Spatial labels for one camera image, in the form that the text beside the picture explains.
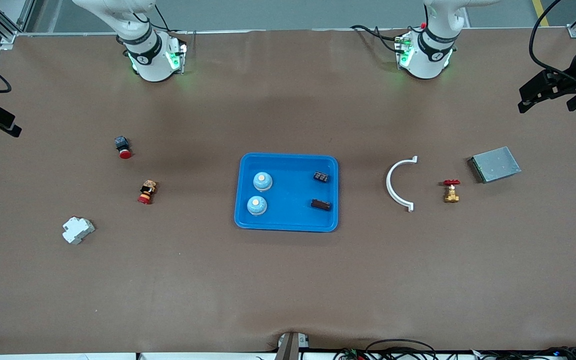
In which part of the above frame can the light blue call bell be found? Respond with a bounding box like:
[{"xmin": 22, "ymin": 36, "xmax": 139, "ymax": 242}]
[
  {"xmin": 252, "ymin": 171, "xmax": 274, "ymax": 193},
  {"xmin": 246, "ymin": 195, "xmax": 268, "ymax": 216}
]

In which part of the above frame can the grey metal box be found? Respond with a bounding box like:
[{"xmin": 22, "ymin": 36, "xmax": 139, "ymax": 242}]
[{"xmin": 467, "ymin": 146, "xmax": 523, "ymax": 184}]

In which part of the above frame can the red button with black body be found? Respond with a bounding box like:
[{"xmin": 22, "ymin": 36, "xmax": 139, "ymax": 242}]
[{"xmin": 114, "ymin": 136, "xmax": 133, "ymax": 160}]

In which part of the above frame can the white circuit breaker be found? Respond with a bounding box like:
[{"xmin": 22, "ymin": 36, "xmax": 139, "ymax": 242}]
[{"xmin": 62, "ymin": 216, "xmax": 96, "ymax": 245}]

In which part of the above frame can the green lit base connector box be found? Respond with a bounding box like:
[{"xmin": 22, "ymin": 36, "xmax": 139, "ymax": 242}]
[
  {"xmin": 394, "ymin": 31, "xmax": 415, "ymax": 69},
  {"xmin": 167, "ymin": 42, "xmax": 188, "ymax": 76}
]

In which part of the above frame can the red button with yellow body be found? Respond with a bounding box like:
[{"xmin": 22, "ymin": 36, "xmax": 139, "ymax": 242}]
[{"xmin": 137, "ymin": 180, "xmax": 158, "ymax": 206}]

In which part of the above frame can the white curved pipe clamp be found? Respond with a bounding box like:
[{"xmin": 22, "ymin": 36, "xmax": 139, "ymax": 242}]
[{"xmin": 385, "ymin": 155, "xmax": 419, "ymax": 213}]

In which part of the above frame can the blue plastic tray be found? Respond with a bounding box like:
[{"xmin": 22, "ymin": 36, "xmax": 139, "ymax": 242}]
[{"xmin": 233, "ymin": 152, "xmax": 340, "ymax": 233}]

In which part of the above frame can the grey table edge clamp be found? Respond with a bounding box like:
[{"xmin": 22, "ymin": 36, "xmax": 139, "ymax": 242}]
[{"xmin": 275, "ymin": 331, "xmax": 310, "ymax": 360}]

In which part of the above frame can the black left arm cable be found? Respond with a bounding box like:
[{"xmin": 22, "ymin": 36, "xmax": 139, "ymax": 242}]
[{"xmin": 528, "ymin": 0, "xmax": 576, "ymax": 81}]

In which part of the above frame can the brass valve with red handle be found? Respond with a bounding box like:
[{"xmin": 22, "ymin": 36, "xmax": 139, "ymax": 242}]
[{"xmin": 442, "ymin": 179, "xmax": 461, "ymax": 204}]

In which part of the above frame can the black base cable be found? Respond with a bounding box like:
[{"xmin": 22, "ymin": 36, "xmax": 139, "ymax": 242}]
[
  {"xmin": 350, "ymin": 24, "xmax": 403, "ymax": 54},
  {"xmin": 130, "ymin": 2, "xmax": 189, "ymax": 37}
]

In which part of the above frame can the black cable bundle with connectors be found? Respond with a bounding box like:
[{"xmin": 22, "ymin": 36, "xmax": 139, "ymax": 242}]
[{"xmin": 333, "ymin": 339, "xmax": 439, "ymax": 360}]

